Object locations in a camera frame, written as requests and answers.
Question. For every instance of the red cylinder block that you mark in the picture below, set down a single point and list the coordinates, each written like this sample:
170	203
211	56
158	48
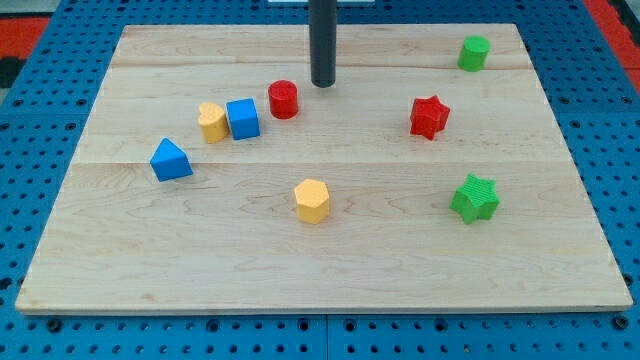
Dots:
283	99

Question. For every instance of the blue cube block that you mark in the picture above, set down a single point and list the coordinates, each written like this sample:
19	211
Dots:
243	119

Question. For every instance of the yellow hexagon block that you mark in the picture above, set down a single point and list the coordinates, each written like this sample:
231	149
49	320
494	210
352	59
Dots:
312	201

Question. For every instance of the light wooden board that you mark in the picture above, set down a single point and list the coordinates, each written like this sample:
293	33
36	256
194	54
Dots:
227	239

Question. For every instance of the yellow heart block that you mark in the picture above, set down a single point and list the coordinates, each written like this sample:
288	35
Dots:
213	122

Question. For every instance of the red star block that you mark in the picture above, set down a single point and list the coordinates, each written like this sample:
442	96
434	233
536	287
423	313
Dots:
428	117

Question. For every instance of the blue triangle block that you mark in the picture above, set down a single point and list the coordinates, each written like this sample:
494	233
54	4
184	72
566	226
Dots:
170	162

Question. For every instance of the green star block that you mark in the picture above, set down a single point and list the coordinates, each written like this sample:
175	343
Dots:
475	199

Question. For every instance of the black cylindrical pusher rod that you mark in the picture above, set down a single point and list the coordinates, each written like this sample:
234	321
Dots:
322	21

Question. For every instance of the green cylinder block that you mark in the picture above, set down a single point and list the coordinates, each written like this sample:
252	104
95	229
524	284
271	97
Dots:
473	53

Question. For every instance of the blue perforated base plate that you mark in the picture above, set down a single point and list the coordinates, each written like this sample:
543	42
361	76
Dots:
55	53

